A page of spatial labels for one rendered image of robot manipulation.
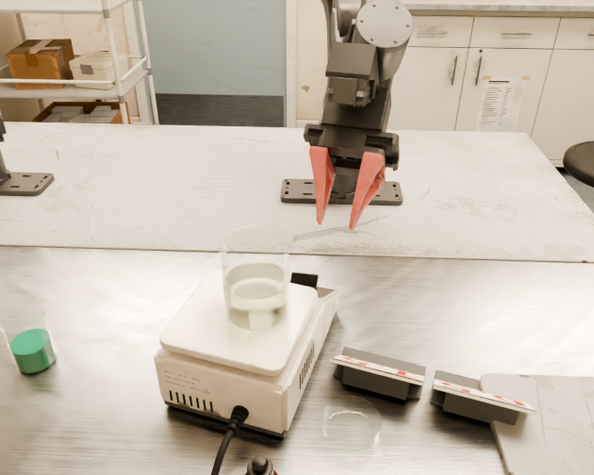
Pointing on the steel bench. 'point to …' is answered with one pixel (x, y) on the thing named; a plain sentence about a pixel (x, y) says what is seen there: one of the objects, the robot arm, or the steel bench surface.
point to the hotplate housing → (246, 381)
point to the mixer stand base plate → (555, 424)
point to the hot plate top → (192, 336)
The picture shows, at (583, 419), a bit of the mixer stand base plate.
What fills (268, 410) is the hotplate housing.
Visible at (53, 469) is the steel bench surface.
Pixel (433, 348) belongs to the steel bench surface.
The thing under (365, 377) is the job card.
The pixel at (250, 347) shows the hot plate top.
